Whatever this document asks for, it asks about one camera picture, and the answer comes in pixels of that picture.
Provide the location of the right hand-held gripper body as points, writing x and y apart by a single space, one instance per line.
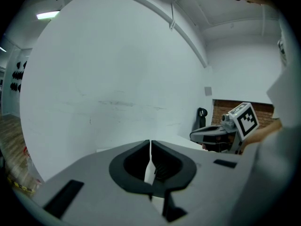
245 121

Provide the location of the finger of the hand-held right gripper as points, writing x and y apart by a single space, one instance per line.
204 132

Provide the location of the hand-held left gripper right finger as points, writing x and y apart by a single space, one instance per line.
211 185

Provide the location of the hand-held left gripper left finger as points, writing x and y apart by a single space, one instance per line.
94 185

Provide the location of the person's right forearm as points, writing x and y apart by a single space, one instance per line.
263 133

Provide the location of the black office chair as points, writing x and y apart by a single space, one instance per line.
201 120

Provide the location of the white table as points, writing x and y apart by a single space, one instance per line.
181 141

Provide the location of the person's white shirt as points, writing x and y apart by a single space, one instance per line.
277 161

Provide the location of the yellow black striped tape strip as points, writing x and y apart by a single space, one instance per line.
21 186

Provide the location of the group of black hanging objects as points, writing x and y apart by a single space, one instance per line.
18 76

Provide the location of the rectangular ceiling light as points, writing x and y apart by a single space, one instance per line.
48 15
2 49

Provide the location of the grey wall plate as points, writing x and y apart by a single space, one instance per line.
208 91

